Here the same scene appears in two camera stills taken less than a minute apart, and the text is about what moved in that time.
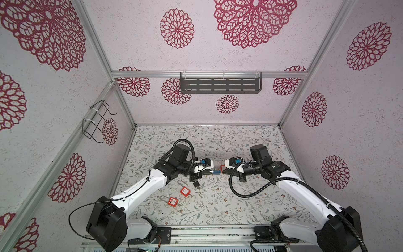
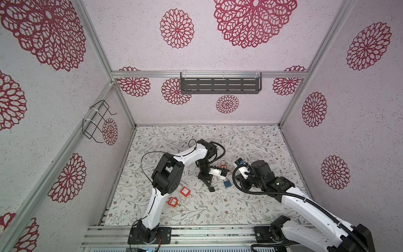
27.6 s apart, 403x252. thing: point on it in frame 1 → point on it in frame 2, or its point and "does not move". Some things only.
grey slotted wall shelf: (221, 82) does not move
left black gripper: (199, 175) → (204, 178)
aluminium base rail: (208, 235) does not move
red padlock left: (172, 201) does not move
